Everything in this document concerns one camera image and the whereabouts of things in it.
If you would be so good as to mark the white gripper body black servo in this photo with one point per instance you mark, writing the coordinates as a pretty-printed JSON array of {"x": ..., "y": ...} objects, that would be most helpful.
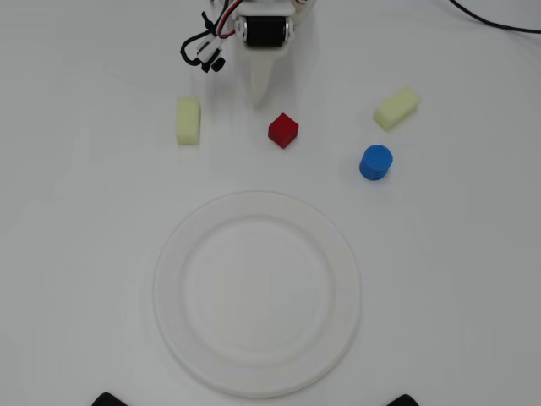
[{"x": 265, "y": 31}]

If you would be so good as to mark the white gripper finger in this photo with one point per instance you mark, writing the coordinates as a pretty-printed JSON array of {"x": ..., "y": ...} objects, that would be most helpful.
[{"x": 262, "y": 78}]

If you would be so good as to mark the blue cylinder block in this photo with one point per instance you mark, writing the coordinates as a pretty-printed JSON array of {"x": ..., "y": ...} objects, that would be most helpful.
[{"x": 376, "y": 162}]

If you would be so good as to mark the red cube block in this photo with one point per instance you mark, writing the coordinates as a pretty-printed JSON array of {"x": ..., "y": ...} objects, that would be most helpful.
[{"x": 283, "y": 130}]

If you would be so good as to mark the pale yellow sponge block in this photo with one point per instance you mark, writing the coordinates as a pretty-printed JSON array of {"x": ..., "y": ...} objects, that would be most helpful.
[
  {"x": 188, "y": 120},
  {"x": 396, "y": 108}
]

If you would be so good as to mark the white paper plate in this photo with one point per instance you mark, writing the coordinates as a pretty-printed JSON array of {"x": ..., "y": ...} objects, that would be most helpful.
[{"x": 256, "y": 296}]

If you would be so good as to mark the black stand foot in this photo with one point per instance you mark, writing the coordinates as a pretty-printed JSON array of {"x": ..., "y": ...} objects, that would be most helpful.
[
  {"x": 109, "y": 400},
  {"x": 406, "y": 400}
]

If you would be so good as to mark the small black gripper camera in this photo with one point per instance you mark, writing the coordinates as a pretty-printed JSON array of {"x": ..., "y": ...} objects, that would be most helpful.
[{"x": 210, "y": 50}]

